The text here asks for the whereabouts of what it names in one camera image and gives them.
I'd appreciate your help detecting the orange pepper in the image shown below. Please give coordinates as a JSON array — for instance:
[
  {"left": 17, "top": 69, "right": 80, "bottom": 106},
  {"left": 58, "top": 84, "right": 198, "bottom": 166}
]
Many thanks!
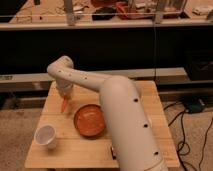
[{"left": 61, "top": 96, "right": 69, "bottom": 113}]

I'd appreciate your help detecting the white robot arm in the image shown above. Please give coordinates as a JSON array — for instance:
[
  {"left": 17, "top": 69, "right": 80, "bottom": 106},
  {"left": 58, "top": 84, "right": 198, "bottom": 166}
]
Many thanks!
[{"left": 47, "top": 56, "right": 168, "bottom": 171}]

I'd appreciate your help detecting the white ceramic cup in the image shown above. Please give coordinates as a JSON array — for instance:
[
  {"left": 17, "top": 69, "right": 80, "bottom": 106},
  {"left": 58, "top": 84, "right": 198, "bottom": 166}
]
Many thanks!
[{"left": 34, "top": 125, "right": 57, "bottom": 150}]

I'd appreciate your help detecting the orange bowl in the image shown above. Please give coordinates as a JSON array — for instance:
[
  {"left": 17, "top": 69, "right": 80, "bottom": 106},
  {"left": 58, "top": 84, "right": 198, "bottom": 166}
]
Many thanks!
[{"left": 74, "top": 104, "right": 106, "bottom": 137}]

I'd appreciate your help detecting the wooden table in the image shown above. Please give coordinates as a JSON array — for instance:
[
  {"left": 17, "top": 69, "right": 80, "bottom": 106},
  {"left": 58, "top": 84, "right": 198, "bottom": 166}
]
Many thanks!
[{"left": 25, "top": 81, "right": 180, "bottom": 171}]

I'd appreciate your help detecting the black red small box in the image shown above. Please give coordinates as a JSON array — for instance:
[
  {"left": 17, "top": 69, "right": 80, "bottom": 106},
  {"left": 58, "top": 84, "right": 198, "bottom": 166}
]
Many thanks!
[{"left": 110, "top": 147, "right": 117, "bottom": 160}]

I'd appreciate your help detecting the black power adapter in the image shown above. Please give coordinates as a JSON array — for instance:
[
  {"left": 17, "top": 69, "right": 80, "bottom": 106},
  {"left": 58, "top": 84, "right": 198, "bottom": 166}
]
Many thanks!
[{"left": 183, "top": 99, "right": 205, "bottom": 114}]

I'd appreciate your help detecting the black bin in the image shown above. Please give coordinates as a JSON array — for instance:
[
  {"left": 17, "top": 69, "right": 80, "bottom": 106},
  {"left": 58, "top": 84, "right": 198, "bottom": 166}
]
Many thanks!
[{"left": 184, "top": 50, "right": 213, "bottom": 81}]

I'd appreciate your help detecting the metal shelf frame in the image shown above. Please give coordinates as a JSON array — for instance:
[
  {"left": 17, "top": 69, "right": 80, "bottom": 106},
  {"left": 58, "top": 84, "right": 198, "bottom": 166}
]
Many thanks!
[{"left": 0, "top": 0, "right": 213, "bottom": 92}]

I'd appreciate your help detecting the black cable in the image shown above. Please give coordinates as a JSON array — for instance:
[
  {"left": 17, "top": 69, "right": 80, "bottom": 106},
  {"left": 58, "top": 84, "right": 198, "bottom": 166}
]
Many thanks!
[{"left": 163, "top": 101, "right": 213, "bottom": 171}]

